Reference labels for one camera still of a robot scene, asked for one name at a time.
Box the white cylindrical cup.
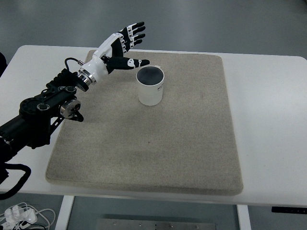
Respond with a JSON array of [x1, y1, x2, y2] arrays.
[[135, 65, 166, 106]]

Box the grey metal plate with screws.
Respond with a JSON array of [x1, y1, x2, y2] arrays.
[[95, 218, 216, 230]]

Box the white cable bundle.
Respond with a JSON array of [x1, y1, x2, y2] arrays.
[[0, 202, 57, 230]]

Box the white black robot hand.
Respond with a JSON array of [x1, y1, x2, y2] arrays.
[[79, 21, 151, 81]]

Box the beige fabric mat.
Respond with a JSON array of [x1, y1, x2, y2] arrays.
[[45, 49, 244, 197]]

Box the white table leg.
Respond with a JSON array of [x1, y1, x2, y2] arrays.
[[236, 205, 252, 230], [55, 195, 75, 230]]

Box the black table control panel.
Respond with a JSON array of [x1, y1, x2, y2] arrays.
[[272, 206, 307, 213]]

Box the white power strip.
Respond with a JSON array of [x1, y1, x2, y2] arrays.
[[4, 206, 38, 224]]

